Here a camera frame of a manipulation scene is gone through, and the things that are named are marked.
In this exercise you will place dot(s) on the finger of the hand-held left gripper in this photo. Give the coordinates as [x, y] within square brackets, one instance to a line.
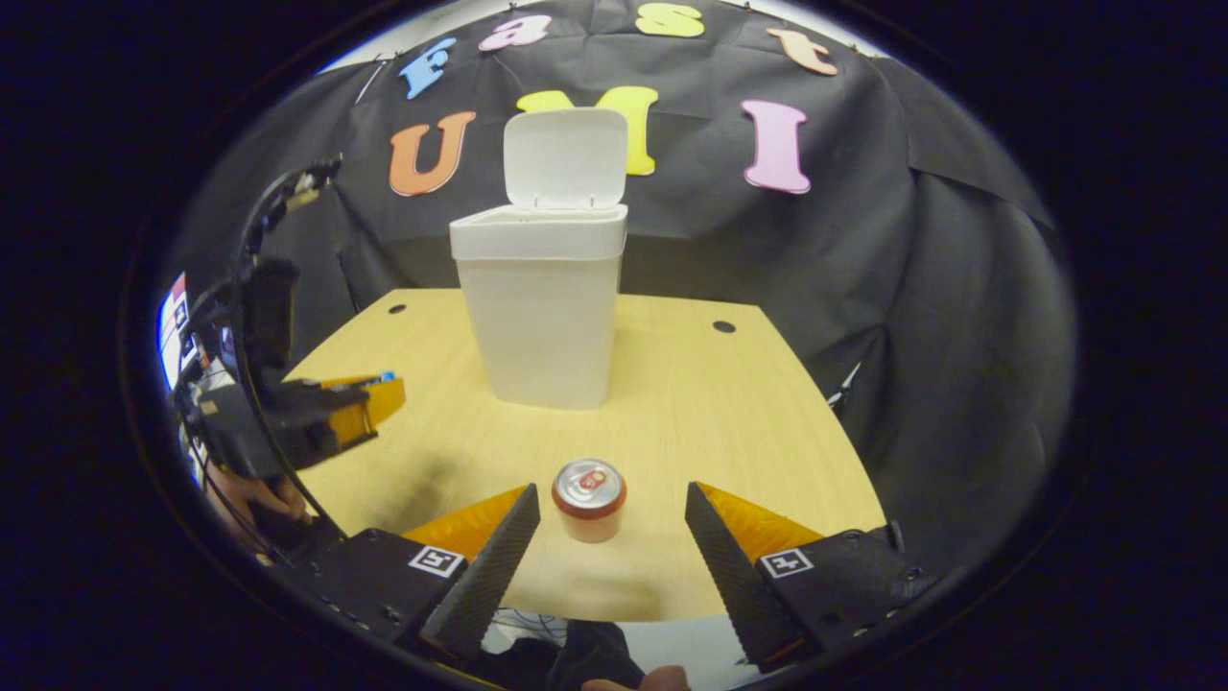
[317, 417]
[386, 403]

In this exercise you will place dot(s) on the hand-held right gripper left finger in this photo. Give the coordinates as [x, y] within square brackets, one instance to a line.
[480, 585]

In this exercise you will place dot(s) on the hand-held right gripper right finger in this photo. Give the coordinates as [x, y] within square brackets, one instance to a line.
[734, 585]

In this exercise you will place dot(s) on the red pop can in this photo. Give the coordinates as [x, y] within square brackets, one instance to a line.
[588, 499]

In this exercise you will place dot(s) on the white desktop garbage bin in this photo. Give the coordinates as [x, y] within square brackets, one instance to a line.
[542, 317]

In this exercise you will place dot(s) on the computer monitor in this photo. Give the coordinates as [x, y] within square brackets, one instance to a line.
[176, 326]

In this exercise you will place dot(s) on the metal clamp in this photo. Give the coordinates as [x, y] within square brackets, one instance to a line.
[844, 386]

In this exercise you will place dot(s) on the thin white rod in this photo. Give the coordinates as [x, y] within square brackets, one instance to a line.
[370, 83]

